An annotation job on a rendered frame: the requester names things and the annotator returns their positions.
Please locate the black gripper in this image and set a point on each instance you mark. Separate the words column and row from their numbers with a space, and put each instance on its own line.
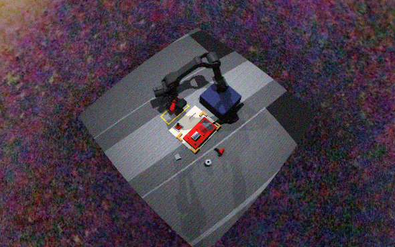
column 180, row 102

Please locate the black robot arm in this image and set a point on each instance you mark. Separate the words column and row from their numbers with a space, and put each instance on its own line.
column 173, row 79

